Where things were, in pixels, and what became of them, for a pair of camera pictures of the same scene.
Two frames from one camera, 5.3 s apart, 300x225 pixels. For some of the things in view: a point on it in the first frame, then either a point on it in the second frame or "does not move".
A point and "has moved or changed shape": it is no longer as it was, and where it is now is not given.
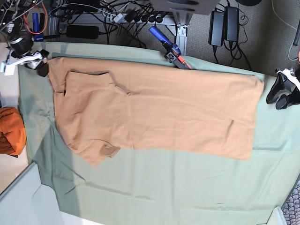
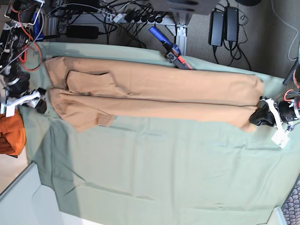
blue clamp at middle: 173,54 does not move
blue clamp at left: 39,37 does not move
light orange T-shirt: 103,104 has moved or changed shape
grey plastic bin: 27,201 does not move
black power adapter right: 231,23 does not move
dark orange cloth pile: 12,131 does not move
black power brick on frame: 82,32 does not move
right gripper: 282,86 → 284,112
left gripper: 22,51 → 17,93
